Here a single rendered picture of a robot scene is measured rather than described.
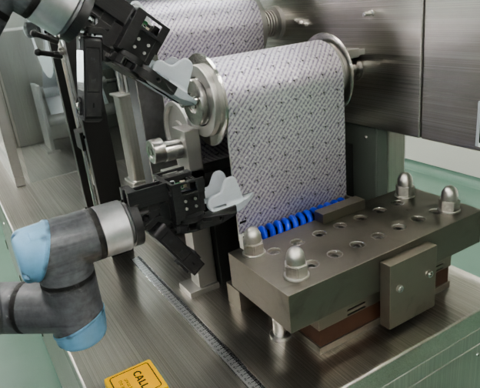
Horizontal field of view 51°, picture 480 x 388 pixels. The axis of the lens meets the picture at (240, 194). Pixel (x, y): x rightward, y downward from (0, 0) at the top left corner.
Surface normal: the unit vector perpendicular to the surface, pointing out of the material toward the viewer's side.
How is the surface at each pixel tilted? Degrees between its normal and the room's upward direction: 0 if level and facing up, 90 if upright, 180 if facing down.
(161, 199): 90
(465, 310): 0
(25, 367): 0
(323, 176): 90
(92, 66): 89
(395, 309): 90
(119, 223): 61
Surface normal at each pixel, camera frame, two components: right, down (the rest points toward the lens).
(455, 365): 0.51, 0.27
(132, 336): -0.10, -0.93
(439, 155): -0.85, 0.27
